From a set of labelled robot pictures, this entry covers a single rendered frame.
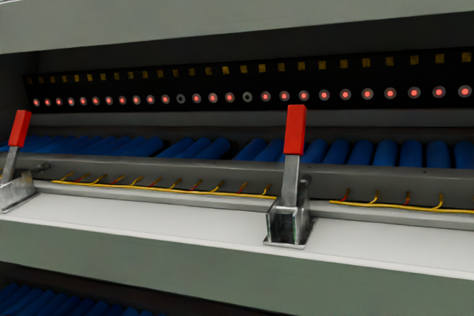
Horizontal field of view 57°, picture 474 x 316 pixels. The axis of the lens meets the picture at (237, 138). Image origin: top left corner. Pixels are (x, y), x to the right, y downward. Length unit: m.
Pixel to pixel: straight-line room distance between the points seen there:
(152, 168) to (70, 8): 0.15
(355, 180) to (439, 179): 0.06
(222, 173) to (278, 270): 0.11
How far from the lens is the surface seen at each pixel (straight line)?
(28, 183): 0.45
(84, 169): 0.44
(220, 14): 0.32
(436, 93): 0.43
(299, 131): 0.30
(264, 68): 0.45
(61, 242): 0.39
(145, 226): 0.34
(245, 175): 0.35
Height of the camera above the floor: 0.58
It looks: 3 degrees up
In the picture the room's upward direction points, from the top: 2 degrees clockwise
